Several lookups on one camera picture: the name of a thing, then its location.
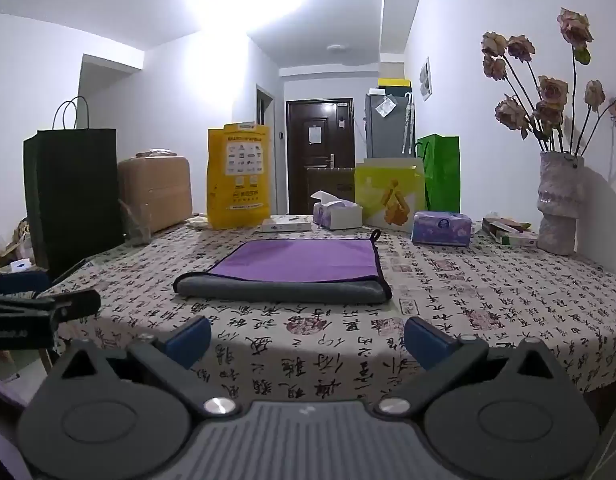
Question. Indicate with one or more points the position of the purple tissue pack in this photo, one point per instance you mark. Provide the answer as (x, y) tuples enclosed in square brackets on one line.
[(441, 228)]

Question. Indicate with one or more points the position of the dark brown door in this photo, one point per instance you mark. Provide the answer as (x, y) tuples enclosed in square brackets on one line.
[(300, 170)]

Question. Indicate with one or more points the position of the grey refrigerator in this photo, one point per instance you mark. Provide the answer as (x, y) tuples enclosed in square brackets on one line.
[(385, 132)]

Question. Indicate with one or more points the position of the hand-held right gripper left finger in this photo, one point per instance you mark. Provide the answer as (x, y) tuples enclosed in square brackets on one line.
[(190, 342)]

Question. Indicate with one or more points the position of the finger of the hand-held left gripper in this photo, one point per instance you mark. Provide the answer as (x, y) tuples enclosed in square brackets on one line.
[(75, 304)]

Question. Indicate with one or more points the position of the brown cardboard box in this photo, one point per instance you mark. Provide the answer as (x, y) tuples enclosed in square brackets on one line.
[(155, 190)]

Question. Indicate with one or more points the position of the black paper bag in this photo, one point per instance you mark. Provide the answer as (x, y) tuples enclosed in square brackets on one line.
[(70, 195)]

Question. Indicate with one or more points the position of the clear drinking glass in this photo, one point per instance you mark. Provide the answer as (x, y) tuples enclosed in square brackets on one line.
[(135, 225)]

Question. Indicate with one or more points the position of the yellow-green gift bag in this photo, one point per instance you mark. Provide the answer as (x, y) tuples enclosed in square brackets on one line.
[(387, 195)]

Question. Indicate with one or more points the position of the green paper bag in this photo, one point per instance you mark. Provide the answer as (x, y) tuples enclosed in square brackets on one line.
[(441, 172)]

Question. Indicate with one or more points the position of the round ceiling lamp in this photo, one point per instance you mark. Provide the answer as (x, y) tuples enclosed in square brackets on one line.
[(337, 48)]

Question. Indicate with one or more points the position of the textured white vase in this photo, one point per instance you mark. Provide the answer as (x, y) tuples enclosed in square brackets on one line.
[(560, 200)]

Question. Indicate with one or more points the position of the flat white box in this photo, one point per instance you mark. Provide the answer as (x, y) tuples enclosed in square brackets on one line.
[(286, 223)]

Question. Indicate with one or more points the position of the framed wall picture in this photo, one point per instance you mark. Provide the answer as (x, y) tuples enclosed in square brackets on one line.
[(425, 79)]

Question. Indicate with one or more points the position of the crumpled white paper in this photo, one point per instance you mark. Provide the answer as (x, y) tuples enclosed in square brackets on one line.
[(386, 106)]

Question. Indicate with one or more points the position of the purple and grey towel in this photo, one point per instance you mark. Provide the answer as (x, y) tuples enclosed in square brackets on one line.
[(298, 265)]

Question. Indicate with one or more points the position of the folded white umbrella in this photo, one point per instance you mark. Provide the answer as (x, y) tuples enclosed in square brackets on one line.
[(409, 120)]

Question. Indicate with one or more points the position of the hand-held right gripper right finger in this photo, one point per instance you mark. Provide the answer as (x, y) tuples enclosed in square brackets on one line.
[(427, 342)]

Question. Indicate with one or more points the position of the open white tissue box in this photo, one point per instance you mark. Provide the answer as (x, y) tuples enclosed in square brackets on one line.
[(338, 214)]

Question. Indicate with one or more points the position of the dried rose bouquet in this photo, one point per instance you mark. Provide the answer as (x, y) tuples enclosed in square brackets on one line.
[(550, 92)]

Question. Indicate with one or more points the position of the green and white carton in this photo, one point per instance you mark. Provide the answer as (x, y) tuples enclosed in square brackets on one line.
[(507, 232)]

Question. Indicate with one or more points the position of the yellow box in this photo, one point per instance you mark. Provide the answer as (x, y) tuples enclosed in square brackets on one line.
[(393, 83)]

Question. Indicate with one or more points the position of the brown low cabinet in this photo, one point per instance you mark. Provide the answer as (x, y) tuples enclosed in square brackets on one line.
[(333, 182)]

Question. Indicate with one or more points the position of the yellow printed shopping bag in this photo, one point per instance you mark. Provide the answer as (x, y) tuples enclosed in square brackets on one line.
[(239, 175)]

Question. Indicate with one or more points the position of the printed calligraphy tablecloth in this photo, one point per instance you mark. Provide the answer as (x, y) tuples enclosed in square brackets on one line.
[(487, 290)]

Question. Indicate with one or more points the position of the white door notice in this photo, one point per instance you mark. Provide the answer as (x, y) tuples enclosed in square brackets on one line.
[(315, 135)]

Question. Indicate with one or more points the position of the blue chair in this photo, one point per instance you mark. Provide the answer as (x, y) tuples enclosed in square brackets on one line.
[(15, 282)]

